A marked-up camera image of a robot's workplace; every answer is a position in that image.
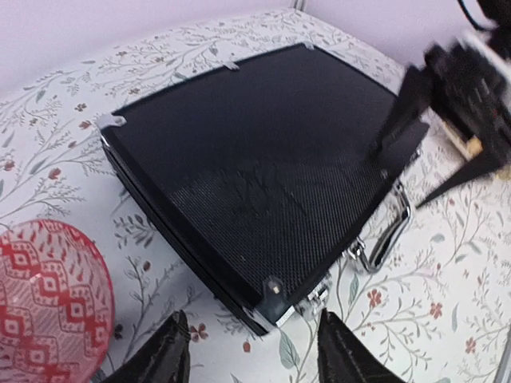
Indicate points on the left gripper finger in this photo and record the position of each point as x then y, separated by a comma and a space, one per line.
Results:
165, 357
344, 358

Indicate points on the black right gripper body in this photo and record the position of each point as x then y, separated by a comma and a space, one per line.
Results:
472, 81

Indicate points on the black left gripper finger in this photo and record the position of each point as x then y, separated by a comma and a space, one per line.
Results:
459, 179
413, 99

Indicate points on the black poker case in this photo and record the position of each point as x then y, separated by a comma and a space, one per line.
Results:
259, 174

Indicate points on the woven bamboo tray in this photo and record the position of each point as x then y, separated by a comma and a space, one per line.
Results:
470, 145

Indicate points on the chrome case handle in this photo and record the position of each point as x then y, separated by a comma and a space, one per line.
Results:
373, 263

